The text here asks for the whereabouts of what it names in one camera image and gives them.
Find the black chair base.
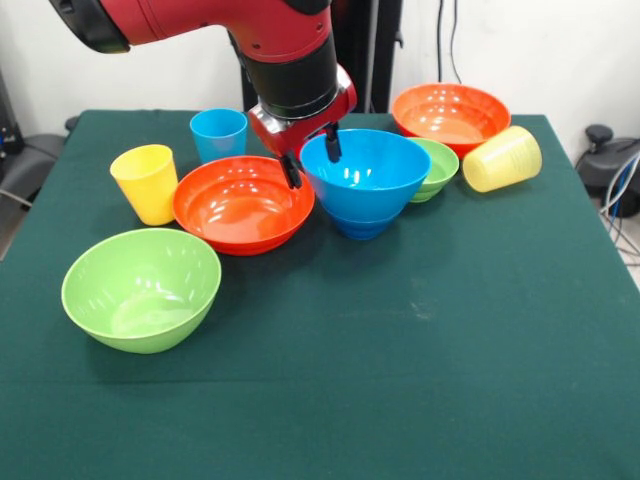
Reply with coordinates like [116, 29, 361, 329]
[574, 123, 640, 219]

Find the small green bowl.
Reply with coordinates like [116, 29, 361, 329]
[407, 138, 460, 204]

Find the translucent yellow cup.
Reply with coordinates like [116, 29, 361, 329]
[461, 125, 544, 194]

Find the small dark blue bowl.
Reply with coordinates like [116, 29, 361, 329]
[327, 208, 401, 242]

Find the large light blue bowl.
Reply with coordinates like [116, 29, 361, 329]
[299, 128, 432, 225]

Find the dark green tablecloth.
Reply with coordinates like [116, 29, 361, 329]
[0, 108, 640, 480]

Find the large green bowl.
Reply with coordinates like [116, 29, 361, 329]
[60, 228, 223, 355]

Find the light blue cup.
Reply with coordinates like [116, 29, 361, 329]
[189, 108, 249, 165]

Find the opaque yellow cup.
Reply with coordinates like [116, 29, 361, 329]
[109, 144, 180, 227]

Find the orange bowl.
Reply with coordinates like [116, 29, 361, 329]
[391, 83, 512, 160]
[172, 155, 316, 257]

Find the black chair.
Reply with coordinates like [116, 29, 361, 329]
[0, 115, 81, 209]

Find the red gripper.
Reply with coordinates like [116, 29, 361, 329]
[248, 64, 358, 191]

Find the black wall cable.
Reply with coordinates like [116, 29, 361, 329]
[431, 0, 464, 86]

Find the floor cable bundle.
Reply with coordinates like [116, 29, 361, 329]
[599, 149, 640, 264]

